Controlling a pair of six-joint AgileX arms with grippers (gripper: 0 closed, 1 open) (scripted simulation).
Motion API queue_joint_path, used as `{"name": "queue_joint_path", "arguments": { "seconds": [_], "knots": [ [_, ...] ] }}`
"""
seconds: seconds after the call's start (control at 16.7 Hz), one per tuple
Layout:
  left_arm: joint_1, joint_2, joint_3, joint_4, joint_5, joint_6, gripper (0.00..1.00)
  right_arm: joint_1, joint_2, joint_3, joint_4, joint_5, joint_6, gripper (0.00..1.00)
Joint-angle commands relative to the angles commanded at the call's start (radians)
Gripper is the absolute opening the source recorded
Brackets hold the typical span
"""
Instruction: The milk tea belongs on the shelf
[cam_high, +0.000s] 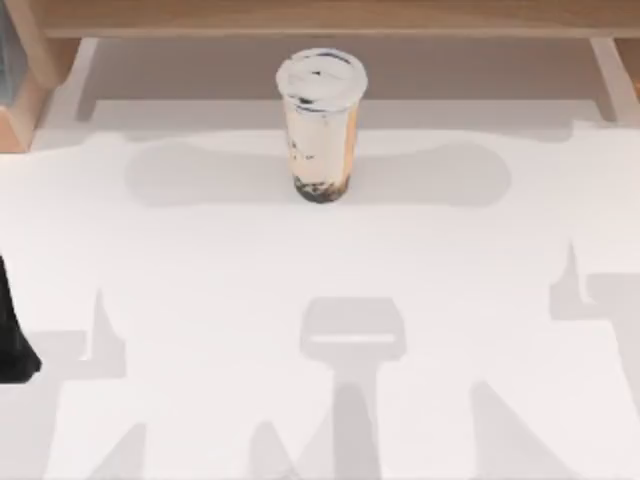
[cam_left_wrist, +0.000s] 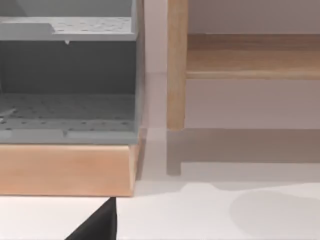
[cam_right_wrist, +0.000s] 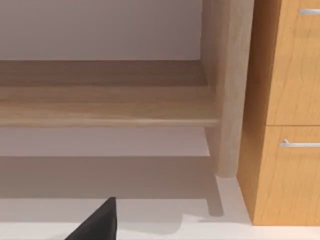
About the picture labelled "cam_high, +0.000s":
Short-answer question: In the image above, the bubble tea cup with lid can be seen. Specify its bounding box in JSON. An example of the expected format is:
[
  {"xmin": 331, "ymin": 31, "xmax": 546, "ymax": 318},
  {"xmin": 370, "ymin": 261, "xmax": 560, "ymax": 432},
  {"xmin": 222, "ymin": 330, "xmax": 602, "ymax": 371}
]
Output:
[{"xmin": 275, "ymin": 47, "xmax": 369, "ymax": 206}]

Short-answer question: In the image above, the wooden open shelf cabinet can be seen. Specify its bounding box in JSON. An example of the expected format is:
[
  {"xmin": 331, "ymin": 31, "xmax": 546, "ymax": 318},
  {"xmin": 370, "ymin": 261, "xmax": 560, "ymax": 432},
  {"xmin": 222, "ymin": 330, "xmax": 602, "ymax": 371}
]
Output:
[{"xmin": 0, "ymin": 0, "xmax": 640, "ymax": 154}]

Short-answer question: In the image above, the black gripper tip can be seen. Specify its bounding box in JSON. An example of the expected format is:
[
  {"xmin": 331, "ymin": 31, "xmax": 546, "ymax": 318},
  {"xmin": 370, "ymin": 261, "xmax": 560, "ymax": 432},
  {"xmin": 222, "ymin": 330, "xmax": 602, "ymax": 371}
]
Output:
[{"xmin": 0, "ymin": 255, "xmax": 43, "ymax": 386}]

